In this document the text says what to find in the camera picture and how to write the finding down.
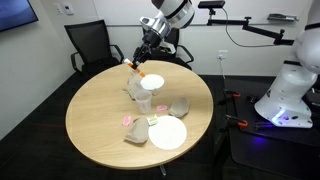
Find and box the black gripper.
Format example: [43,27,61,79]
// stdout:
[133,30,163,68]

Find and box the orange and white marker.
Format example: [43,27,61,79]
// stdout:
[123,58,147,78]

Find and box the clear plastic cup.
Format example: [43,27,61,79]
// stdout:
[134,89,154,115]

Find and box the whiteboard marker tray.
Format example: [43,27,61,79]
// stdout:
[267,12,299,23]

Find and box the white paper plate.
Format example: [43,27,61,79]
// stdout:
[147,114,188,151]
[139,73,166,91]

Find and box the black mesh office chair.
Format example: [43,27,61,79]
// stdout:
[133,26,195,71]
[64,19,125,77]

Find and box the yellow sweetener packet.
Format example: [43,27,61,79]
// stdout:
[146,114,159,127]

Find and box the white power outlet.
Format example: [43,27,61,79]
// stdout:
[218,49,229,61]

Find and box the black optical breadboard base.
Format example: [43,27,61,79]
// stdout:
[233,93,320,148]

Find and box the white wall thermostat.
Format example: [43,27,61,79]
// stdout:
[63,2,75,16]

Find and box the black stereo camera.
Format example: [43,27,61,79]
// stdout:
[197,0,227,10]

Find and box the white light switch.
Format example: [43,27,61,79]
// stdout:
[53,2,63,15]

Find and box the black clamp orange handle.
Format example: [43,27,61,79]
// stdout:
[224,114,249,129]
[218,89,242,106]

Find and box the black camera cable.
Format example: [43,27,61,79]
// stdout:
[221,7,278,48]

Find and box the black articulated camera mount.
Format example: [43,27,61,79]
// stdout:
[206,8,297,47]

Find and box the wall mounted tv screen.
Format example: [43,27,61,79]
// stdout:
[0,0,39,33]

